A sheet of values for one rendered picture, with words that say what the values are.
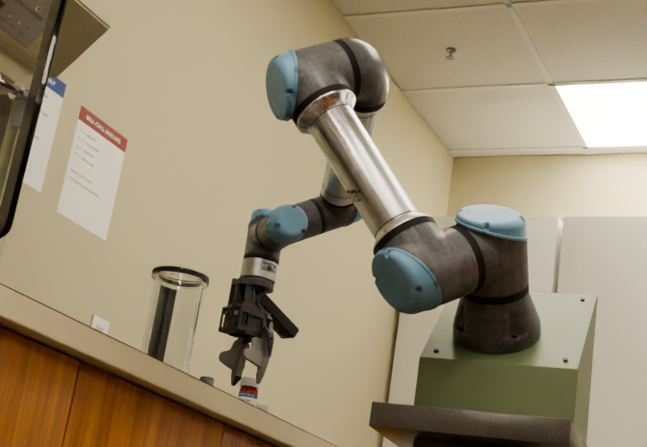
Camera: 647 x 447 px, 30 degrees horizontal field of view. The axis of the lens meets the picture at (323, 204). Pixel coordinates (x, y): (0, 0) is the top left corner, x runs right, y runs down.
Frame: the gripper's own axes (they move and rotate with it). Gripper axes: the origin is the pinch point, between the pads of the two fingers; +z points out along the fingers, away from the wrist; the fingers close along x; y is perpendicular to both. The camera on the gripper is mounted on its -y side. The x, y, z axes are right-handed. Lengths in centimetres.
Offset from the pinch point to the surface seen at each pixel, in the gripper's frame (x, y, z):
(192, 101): -75, -17, -87
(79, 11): 26, 65, -46
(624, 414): -69, -209, -41
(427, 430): 60, 6, 13
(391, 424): 55, 9, 12
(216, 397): 28.3, 25.6, 10.4
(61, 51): 20, 64, -41
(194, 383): 31.9, 32.7, 10.0
